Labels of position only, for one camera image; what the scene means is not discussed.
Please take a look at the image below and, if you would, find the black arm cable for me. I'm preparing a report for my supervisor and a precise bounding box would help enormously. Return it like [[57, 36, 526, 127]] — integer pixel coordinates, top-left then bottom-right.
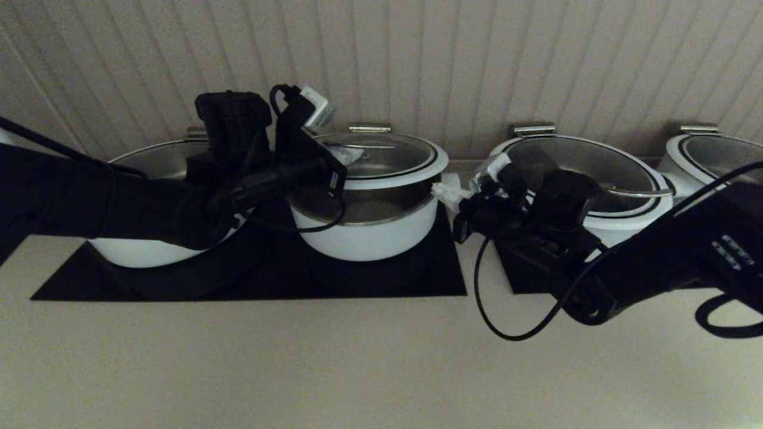
[[0, 116, 147, 178], [694, 292, 763, 340]]

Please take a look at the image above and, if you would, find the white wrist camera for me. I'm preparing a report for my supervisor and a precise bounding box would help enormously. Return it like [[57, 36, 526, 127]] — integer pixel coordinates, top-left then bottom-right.
[[300, 85, 334, 133], [474, 152, 514, 186]]

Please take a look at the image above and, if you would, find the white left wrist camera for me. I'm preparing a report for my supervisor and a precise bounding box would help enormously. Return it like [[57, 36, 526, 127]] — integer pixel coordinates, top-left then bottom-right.
[[300, 85, 334, 133]]

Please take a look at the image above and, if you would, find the black glass cooktop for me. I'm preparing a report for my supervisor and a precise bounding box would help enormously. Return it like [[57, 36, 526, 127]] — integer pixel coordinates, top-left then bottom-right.
[[31, 200, 467, 301], [486, 229, 716, 295]]

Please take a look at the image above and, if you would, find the far right white pot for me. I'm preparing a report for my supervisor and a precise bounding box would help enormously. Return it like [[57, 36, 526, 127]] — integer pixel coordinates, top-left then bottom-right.
[[665, 135, 763, 186]]

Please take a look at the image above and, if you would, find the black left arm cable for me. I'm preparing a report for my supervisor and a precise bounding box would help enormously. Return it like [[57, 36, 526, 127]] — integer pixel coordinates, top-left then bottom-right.
[[0, 116, 147, 178]]

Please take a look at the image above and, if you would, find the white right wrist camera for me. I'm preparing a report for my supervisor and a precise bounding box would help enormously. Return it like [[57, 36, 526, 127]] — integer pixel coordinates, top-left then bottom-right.
[[474, 152, 514, 186]]

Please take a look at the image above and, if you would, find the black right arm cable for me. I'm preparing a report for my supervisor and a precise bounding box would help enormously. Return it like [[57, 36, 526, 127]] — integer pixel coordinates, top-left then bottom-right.
[[694, 292, 763, 340]]

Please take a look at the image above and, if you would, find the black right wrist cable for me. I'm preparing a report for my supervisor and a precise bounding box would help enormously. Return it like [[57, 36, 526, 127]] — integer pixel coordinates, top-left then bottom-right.
[[474, 161, 763, 341]]

